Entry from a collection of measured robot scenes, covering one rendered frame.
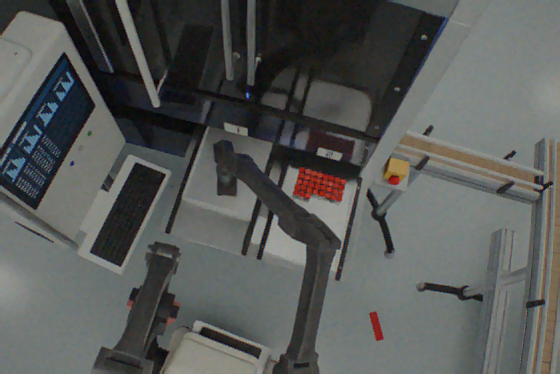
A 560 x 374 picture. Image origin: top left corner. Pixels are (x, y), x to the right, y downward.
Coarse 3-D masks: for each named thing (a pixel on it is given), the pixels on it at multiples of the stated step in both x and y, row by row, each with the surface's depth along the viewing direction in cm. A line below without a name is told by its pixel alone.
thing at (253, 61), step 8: (248, 0) 93; (256, 0) 93; (248, 8) 95; (256, 8) 96; (248, 16) 98; (256, 16) 98; (248, 24) 100; (248, 32) 103; (248, 40) 106; (248, 48) 109; (248, 56) 112; (248, 64) 115; (256, 64) 122; (248, 72) 119; (248, 80) 122
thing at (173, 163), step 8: (128, 144) 207; (120, 152) 221; (128, 152) 218; (136, 152) 215; (144, 152) 211; (152, 152) 209; (160, 152) 206; (120, 160) 232; (152, 160) 219; (160, 160) 216; (168, 160) 213; (176, 160) 210; (112, 168) 249; (120, 168) 245; (168, 168) 224; (176, 168) 221; (176, 176) 232; (168, 184) 248
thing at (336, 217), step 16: (288, 176) 175; (288, 192) 173; (352, 192) 174; (320, 208) 171; (336, 208) 172; (272, 224) 165; (336, 224) 169; (272, 240) 166; (288, 240) 166; (288, 256) 164; (304, 256) 165; (336, 256) 165
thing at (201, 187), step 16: (208, 128) 178; (208, 144) 177; (240, 144) 178; (256, 144) 178; (272, 144) 176; (208, 160) 175; (256, 160) 176; (192, 176) 173; (208, 176) 173; (192, 192) 170; (208, 192) 171; (240, 192) 172; (224, 208) 166; (240, 208) 169
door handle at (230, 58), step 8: (224, 0) 95; (224, 8) 97; (224, 16) 99; (224, 24) 102; (224, 32) 105; (224, 40) 108; (224, 48) 111; (232, 48) 112; (232, 56) 124; (232, 64) 118; (232, 72) 121
